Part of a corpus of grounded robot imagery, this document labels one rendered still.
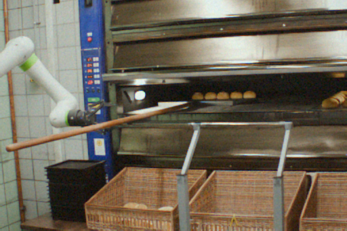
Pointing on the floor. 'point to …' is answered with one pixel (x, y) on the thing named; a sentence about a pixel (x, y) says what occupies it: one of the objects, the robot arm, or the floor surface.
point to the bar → (194, 151)
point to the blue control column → (89, 26)
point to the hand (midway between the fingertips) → (113, 116)
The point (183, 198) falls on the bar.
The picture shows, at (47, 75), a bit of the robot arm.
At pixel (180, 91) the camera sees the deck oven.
